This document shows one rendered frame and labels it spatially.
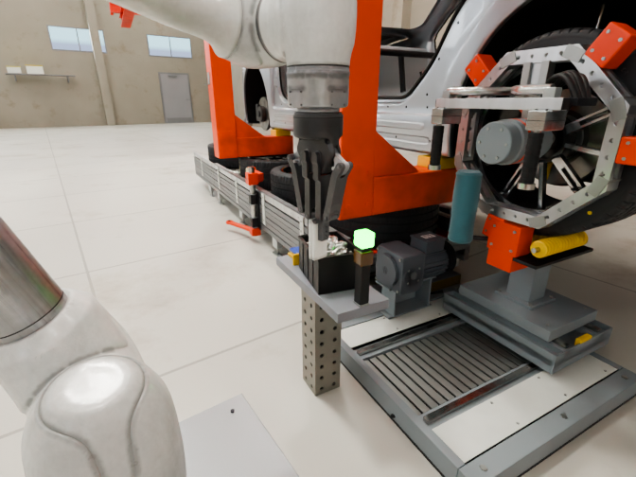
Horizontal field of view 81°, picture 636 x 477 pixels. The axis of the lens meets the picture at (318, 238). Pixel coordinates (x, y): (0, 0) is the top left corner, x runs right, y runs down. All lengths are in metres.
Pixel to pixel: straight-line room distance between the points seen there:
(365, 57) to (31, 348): 1.27
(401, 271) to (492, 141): 0.57
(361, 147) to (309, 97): 0.95
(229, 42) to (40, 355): 0.51
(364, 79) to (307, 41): 0.95
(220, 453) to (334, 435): 0.60
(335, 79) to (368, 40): 0.95
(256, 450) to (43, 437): 0.36
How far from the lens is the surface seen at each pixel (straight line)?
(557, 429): 1.39
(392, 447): 1.29
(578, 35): 1.46
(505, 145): 1.26
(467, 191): 1.40
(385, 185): 1.58
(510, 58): 1.46
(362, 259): 0.95
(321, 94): 0.53
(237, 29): 0.63
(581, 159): 1.54
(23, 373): 0.64
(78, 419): 0.49
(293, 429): 1.32
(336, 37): 0.54
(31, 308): 0.62
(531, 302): 1.68
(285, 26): 0.56
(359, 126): 1.46
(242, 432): 0.78
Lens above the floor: 0.97
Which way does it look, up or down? 20 degrees down
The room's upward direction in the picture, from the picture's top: straight up
